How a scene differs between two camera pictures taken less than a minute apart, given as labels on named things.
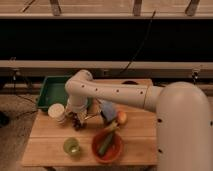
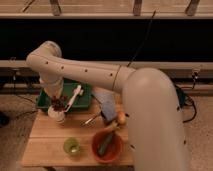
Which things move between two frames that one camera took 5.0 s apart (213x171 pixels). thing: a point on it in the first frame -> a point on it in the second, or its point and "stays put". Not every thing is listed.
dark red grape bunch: [75, 121] -> [58, 104]
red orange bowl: [113, 150] stays put
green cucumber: [106, 143] stays put
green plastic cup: [72, 147] stays put
